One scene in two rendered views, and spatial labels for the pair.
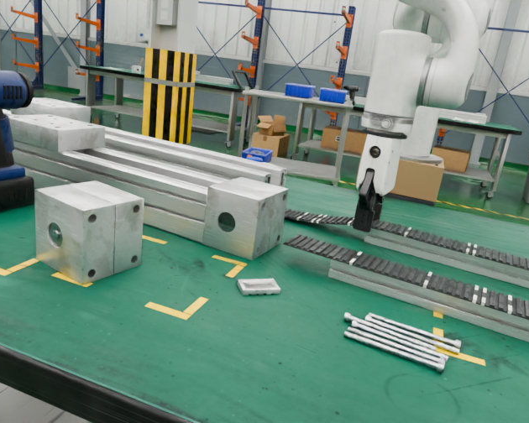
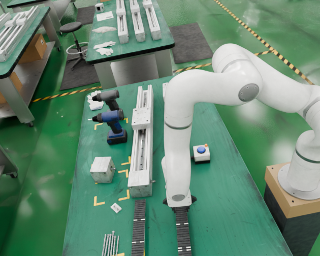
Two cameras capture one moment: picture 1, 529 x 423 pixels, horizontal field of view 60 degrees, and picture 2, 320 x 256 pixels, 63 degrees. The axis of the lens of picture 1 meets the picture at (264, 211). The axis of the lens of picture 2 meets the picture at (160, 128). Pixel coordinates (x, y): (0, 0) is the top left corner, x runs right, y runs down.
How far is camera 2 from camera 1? 1.26 m
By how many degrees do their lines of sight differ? 65
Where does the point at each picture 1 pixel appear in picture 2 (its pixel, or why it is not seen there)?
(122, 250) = (103, 179)
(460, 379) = not seen: outside the picture
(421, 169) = (283, 196)
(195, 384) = (74, 220)
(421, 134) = (296, 179)
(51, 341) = (75, 195)
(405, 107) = not seen: hidden behind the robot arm
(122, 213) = (100, 173)
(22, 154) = not seen: hidden behind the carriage
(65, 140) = (134, 127)
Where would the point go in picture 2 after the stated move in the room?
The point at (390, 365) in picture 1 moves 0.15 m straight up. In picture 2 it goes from (98, 248) to (87, 231)
